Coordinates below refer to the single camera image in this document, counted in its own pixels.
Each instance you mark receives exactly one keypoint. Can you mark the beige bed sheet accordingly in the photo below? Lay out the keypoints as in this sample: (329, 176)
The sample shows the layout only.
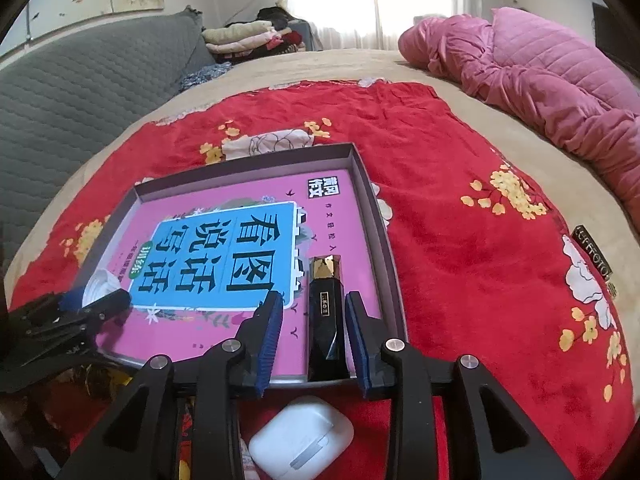
(500, 115)

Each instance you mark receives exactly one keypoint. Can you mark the black lipstick with gold cap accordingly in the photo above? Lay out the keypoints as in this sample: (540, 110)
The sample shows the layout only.
(325, 320)

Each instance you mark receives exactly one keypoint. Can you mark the grey cardboard box tray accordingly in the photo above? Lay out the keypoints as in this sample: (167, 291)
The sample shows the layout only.
(381, 240)

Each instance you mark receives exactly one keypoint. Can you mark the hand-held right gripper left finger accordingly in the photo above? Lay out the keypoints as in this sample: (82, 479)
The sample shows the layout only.
(270, 330)

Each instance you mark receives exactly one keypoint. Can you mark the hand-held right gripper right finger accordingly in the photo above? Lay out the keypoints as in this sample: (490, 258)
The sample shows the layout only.
(357, 340)

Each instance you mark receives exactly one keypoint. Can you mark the pile of folded clothes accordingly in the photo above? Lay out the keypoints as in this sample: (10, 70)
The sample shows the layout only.
(245, 37)

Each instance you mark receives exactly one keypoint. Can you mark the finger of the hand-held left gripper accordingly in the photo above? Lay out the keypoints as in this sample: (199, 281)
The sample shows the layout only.
(107, 302)
(70, 301)

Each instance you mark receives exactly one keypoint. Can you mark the grey quilted sofa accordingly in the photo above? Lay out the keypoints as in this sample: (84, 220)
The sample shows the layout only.
(75, 95)

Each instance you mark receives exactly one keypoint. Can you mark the white window curtain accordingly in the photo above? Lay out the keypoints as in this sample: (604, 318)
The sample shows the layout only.
(325, 5)

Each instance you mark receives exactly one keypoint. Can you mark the white earbuds case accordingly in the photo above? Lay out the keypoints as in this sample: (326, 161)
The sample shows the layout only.
(295, 435)

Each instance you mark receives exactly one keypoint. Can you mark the pink quilted duvet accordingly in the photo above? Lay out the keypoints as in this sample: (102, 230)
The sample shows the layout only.
(525, 75)

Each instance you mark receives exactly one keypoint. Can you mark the pink and blue book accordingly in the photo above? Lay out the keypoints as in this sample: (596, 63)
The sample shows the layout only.
(325, 210)

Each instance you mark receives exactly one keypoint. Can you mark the white ribbed bottle cap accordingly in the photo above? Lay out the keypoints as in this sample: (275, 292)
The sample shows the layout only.
(102, 281)

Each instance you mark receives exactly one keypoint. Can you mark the black wall television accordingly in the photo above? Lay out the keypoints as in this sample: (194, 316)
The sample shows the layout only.
(607, 27)

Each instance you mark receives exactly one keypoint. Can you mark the red floral blanket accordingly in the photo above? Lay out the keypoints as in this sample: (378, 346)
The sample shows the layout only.
(450, 185)

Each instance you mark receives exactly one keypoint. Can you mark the blue patterned cloth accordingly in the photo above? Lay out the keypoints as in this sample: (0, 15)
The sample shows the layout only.
(205, 76)

